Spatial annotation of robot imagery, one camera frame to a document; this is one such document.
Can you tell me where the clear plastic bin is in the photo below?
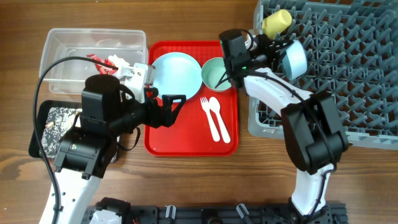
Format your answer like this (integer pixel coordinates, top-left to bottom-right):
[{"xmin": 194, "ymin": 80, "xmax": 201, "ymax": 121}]
[{"xmin": 39, "ymin": 28, "xmax": 148, "ymax": 95}]

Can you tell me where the left black cable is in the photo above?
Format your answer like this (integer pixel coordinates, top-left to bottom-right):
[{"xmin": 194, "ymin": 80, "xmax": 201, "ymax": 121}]
[{"xmin": 32, "ymin": 55, "xmax": 119, "ymax": 224}]

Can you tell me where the large light blue plate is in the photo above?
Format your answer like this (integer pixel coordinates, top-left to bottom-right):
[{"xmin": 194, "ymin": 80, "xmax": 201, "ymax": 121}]
[{"xmin": 152, "ymin": 52, "xmax": 202, "ymax": 100}]

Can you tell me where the red plastic tray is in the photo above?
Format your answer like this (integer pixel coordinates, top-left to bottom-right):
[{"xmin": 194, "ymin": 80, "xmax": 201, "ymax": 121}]
[{"xmin": 144, "ymin": 40, "xmax": 239, "ymax": 157}]

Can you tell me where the grey dishwasher rack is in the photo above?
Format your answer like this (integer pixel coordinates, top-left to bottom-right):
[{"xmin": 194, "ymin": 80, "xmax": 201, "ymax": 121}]
[{"xmin": 253, "ymin": 0, "xmax": 397, "ymax": 150}]

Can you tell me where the small light blue bowl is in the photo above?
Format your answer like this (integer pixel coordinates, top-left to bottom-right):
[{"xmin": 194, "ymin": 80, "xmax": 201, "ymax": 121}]
[{"xmin": 282, "ymin": 40, "xmax": 307, "ymax": 80}]

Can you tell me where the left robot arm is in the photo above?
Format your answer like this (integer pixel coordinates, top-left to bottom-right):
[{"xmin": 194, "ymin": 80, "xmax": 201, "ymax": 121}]
[{"xmin": 40, "ymin": 75, "xmax": 186, "ymax": 223}]

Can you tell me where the white plastic spoon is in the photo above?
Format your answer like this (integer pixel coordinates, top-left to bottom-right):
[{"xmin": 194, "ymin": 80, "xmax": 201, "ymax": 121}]
[{"xmin": 209, "ymin": 96, "xmax": 231, "ymax": 143}]

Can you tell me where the food leftovers rice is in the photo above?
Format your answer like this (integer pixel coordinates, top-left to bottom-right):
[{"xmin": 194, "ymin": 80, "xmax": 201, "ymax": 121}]
[{"xmin": 41, "ymin": 107, "xmax": 82, "ymax": 159}]

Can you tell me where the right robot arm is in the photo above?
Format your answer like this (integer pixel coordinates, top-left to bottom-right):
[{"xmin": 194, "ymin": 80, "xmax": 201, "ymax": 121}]
[{"xmin": 219, "ymin": 29, "xmax": 349, "ymax": 223}]

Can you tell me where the white plastic fork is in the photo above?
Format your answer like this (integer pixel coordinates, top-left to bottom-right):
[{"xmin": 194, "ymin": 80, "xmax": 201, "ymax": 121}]
[{"xmin": 200, "ymin": 97, "xmax": 220, "ymax": 142}]

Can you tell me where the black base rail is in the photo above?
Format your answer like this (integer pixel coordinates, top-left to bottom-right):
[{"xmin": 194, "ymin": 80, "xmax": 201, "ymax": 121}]
[{"xmin": 80, "ymin": 203, "xmax": 348, "ymax": 224}]

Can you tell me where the red snack wrapper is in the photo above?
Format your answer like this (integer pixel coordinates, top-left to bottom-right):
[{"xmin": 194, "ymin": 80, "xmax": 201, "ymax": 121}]
[{"xmin": 87, "ymin": 54, "xmax": 117, "ymax": 75}]

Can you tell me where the mint green bowl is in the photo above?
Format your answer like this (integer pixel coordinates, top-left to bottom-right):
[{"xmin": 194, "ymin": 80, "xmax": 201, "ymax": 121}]
[{"xmin": 201, "ymin": 57, "xmax": 231, "ymax": 92}]

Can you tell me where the crumpled white tissue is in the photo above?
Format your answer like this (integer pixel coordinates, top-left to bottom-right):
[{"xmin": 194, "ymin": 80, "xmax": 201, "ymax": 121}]
[{"xmin": 108, "ymin": 54, "xmax": 130, "ymax": 79}]

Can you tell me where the yellow plastic cup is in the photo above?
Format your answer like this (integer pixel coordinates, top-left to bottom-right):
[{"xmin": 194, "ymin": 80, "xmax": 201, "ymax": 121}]
[{"xmin": 262, "ymin": 9, "xmax": 292, "ymax": 39}]

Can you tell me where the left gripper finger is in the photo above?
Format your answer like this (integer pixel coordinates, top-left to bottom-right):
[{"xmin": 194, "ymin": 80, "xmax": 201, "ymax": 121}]
[
  {"xmin": 144, "ymin": 87, "xmax": 159, "ymax": 101},
  {"xmin": 162, "ymin": 95, "xmax": 186, "ymax": 123}
]

